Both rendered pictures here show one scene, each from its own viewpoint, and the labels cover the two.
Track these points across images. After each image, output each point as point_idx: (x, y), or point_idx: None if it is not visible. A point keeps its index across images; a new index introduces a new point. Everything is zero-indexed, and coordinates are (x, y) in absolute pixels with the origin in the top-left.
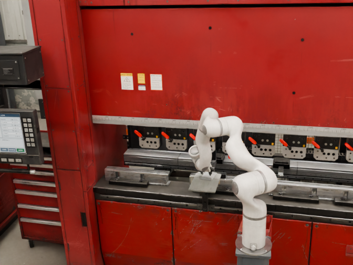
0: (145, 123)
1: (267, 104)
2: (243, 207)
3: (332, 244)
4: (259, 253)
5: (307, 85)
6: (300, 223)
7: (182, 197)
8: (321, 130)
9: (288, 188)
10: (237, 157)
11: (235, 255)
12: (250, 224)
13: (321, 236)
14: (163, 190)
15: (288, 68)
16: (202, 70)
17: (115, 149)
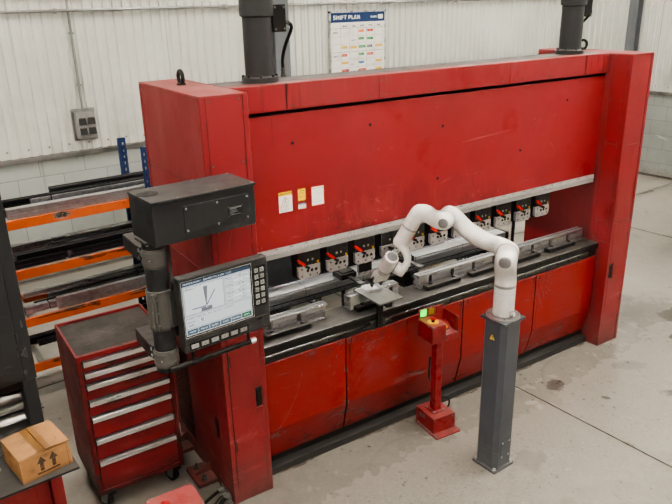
0: (305, 249)
1: (418, 195)
2: (502, 280)
3: (477, 314)
4: (518, 317)
5: (446, 168)
6: (454, 305)
7: (357, 321)
8: (457, 208)
9: (433, 276)
10: (485, 238)
11: (404, 365)
12: (511, 293)
13: (470, 310)
14: (331, 322)
15: (433, 155)
16: (363, 172)
17: None
